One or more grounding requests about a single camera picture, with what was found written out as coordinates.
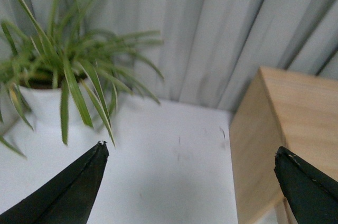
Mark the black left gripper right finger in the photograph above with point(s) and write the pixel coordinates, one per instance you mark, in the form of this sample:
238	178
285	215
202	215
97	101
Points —
311	194

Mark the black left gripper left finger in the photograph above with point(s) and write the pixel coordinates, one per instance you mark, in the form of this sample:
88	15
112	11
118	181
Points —
66	198

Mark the wooden drawer cabinet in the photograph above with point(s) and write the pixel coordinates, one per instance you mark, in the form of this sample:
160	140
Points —
280	108

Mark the white plant pot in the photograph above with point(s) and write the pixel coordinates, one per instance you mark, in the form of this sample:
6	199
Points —
45	104

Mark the green spider plant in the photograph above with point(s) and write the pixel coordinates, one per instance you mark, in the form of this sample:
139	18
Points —
80	65

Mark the grey pleated curtain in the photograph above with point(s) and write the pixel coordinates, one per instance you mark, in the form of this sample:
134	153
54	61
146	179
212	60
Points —
209	49

